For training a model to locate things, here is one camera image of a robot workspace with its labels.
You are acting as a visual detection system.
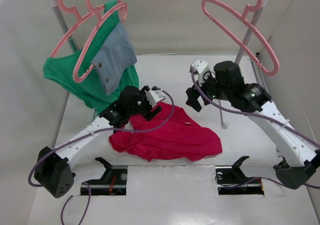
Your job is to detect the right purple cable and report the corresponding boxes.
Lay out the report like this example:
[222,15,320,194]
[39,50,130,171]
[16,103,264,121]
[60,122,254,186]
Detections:
[191,69,320,188]

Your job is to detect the pink hanger with denim garment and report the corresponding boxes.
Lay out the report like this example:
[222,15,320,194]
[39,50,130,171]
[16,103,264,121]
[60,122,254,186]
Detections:
[72,0,128,83]

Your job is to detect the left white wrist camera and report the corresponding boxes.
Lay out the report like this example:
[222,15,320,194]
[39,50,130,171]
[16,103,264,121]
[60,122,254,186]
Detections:
[145,90,166,108]

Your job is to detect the pink plastic hanger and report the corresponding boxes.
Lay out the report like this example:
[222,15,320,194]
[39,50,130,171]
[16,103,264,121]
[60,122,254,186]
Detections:
[201,0,280,76]

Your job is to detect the pink hanger with green shirt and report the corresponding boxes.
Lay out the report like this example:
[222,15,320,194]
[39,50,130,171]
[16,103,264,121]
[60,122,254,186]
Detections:
[50,0,104,58]

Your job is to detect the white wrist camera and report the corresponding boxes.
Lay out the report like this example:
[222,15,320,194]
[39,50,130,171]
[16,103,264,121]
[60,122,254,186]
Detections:
[190,58,210,86]
[145,90,166,108]

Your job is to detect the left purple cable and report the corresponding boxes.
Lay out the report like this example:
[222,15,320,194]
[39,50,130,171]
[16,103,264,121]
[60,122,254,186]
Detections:
[28,86,175,225]

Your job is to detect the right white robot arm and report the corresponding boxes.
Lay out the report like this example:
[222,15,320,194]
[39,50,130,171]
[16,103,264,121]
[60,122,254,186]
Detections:
[186,59,320,190]

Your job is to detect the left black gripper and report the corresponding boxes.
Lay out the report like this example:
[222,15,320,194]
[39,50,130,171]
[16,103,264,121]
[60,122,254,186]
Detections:
[127,87,161,121]

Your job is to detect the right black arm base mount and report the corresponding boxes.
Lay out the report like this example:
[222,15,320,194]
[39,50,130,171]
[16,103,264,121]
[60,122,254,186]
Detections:
[214,156,265,196]

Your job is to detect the green t shirt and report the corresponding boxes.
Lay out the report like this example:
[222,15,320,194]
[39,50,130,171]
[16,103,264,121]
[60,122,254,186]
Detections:
[42,0,140,113]

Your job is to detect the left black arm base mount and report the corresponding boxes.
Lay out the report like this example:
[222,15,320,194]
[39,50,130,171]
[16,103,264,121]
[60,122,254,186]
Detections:
[80,157,128,196]

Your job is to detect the aluminium rail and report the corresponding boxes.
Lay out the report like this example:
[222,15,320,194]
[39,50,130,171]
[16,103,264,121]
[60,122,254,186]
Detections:
[250,51,272,94]

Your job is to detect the purple cable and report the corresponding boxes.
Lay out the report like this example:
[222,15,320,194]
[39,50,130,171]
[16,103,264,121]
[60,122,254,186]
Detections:
[28,86,175,225]
[191,69,320,188]

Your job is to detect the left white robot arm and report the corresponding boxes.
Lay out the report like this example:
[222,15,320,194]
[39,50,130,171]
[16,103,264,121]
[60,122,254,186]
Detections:
[30,85,166,199]

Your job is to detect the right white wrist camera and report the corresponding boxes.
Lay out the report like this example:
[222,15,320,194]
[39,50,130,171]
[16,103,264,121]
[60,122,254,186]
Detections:
[190,58,210,86]

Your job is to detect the blue denim garment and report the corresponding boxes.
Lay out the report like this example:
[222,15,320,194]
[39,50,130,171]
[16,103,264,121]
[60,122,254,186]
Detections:
[91,22,137,96]

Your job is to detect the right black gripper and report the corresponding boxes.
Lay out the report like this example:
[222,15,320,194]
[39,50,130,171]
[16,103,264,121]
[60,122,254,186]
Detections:
[185,70,232,112]

